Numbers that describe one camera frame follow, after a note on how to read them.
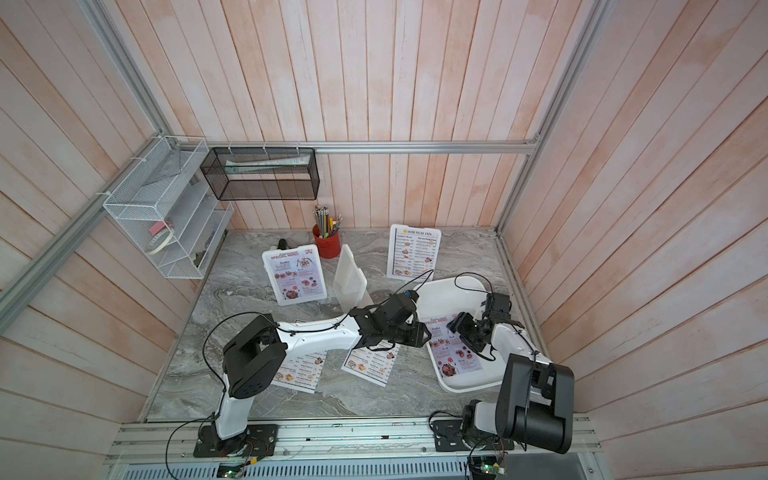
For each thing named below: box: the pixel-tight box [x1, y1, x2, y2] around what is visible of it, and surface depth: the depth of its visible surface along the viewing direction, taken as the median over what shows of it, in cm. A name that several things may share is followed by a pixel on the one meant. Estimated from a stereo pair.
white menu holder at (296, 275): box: [262, 244, 328, 306], surface depth 94 cm
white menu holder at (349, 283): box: [332, 244, 374, 314], surface depth 98 cm
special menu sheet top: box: [268, 248, 325, 301], surface depth 94 cm
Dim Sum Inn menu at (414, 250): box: [392, 227, 439, 277], surface depth 100 cm
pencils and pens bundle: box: [312, 205, 343, 239], surface depth 106 cm
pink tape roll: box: [149, 221, 172, 236], surface depth 83 cm
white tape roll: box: [147, 228, 174, 255], surface depth 81 cm
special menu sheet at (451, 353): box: [424, 314, 483, 378], surface depth 89 cm
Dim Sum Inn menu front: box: [341, 340, 400, 387], surface depth 87 cm
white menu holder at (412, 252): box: [386, 224, 442, 280], surface depth 100 cm
